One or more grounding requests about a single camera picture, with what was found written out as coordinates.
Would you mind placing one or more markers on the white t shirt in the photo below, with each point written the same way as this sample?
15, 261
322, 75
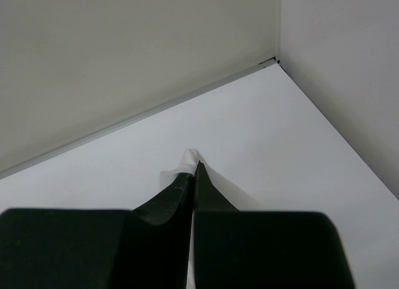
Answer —
190, 159

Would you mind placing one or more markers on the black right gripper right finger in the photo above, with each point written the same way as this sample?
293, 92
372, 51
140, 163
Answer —
263, 249

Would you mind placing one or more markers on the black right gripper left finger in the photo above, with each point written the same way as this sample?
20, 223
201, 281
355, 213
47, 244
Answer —
73, 248

